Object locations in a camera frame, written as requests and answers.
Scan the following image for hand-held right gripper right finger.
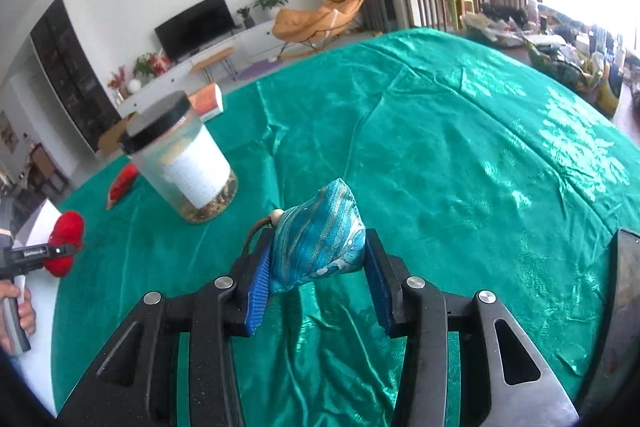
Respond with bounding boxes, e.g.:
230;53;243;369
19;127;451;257
364;229;581;427

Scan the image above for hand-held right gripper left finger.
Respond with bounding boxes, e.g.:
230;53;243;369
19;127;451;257
57;252;273;427

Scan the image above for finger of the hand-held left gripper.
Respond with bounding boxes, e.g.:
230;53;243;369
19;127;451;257
47;243;83;260

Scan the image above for red yarn ball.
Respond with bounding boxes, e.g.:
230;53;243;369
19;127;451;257
42;210;85;278

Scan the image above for teal fabric sachet pouch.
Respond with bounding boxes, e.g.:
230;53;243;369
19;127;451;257
245;178;368;295

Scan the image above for white cardboard box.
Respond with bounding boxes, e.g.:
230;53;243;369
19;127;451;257
10;199;66;415

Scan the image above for person's left hand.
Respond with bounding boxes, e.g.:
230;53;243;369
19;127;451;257
0;281;38;350

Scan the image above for red flat packet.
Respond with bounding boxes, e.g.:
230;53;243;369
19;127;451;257
106;164;140;210

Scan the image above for wooden dining chairs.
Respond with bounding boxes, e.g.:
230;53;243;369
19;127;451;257
20;142;68;198

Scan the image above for brown cardboard box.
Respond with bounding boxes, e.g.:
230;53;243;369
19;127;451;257
97;114;133;155

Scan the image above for green satin tablecloth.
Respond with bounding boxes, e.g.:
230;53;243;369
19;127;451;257
50;27;633;427

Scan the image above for clear jar with black lid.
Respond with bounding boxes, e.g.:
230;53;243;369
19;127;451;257
121;90;238;224

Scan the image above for red flower arrangement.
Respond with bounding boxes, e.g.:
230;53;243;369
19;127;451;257
107;66;128;100

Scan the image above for dark display cabinet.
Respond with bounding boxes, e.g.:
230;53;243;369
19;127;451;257
30;0;123;152

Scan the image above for bushy green potted plant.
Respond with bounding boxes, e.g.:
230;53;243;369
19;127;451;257
132;52;161;80

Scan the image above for orange book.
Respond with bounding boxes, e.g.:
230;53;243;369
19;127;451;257
187;83;225;122

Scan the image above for purple floor mat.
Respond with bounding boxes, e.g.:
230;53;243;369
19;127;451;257
235;59;286;82

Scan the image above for smartphone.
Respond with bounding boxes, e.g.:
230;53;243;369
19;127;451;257
575;227;640;427

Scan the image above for wooden stool with metal legs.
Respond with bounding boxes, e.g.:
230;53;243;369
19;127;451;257
192;47;238;82

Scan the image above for black television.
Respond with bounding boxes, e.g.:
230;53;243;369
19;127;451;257
154;0;236;62

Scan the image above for white television cabinet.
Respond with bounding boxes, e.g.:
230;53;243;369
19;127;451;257
116;21;281;118

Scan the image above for orange lounge chair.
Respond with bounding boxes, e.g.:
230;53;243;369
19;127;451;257
271;0;373;58

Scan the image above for cluttered pile of household things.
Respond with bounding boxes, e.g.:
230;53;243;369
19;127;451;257
462;0;640;118

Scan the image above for framed wall picture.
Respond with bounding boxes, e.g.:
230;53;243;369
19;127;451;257
0;109;18;152

